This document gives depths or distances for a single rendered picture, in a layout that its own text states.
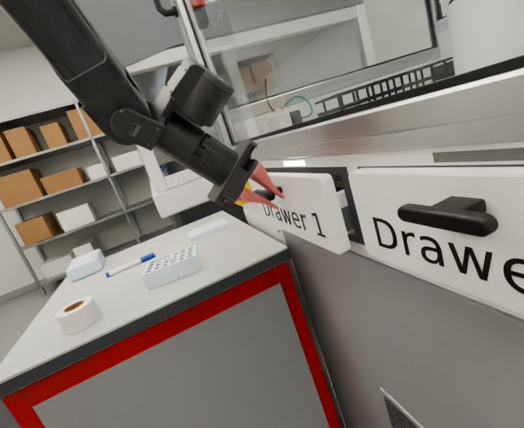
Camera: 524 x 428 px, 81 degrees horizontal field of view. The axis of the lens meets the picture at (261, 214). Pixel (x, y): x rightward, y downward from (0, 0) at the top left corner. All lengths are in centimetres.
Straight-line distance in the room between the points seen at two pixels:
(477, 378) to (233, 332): 44
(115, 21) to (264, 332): 115
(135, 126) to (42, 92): 450
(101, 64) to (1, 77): 465
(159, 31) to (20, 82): 371
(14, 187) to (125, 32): 331
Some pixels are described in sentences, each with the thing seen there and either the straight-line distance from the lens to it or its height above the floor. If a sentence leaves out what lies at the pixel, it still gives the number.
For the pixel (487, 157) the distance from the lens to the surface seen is 28.
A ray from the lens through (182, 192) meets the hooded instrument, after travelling 129.
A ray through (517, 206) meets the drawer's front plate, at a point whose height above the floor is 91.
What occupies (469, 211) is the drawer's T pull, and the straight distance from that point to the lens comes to 25.
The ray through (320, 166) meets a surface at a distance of 46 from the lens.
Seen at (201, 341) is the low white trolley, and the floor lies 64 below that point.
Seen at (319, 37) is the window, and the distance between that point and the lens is 43.
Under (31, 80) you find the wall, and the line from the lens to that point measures 493.
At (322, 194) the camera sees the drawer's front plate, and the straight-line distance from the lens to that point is 40.
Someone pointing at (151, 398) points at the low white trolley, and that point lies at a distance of 74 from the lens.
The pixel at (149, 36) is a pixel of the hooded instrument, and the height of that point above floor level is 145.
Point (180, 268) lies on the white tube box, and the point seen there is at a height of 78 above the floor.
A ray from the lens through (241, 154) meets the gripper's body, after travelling 43.
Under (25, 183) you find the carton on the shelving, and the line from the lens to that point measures 441.
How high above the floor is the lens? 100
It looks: 14 degrees down
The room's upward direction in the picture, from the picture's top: 19 degrees counter-clockwise
